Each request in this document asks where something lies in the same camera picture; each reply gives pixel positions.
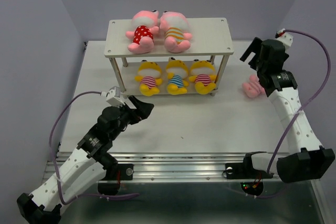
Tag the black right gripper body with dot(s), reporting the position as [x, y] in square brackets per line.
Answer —
[259, 68]

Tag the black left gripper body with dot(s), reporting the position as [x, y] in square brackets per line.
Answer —
[126, 118]

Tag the yellow frog toy pink stripes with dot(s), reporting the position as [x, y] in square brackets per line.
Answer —
[149, 78]

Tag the yellow frog toy blue stripes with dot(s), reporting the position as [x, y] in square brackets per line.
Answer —
[177, 72]

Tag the yellow frog toy red stripes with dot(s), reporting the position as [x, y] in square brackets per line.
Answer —
[202, 74]

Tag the pink frog toy orange stripes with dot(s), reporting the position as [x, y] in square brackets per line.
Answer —
[176, 30]

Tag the pink frog toy polka dots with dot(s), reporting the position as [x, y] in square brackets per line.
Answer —
[144, 26]

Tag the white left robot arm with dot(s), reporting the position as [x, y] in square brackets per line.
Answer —
[88, 163]

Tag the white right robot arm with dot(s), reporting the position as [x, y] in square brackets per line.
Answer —
[307, 159]

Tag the white two-tier shelf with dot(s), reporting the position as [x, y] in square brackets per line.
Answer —
[211, 38]

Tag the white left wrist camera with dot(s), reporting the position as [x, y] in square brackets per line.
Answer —
[113, 96]

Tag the aluminium front rail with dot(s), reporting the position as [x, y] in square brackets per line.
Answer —
[177, 167]

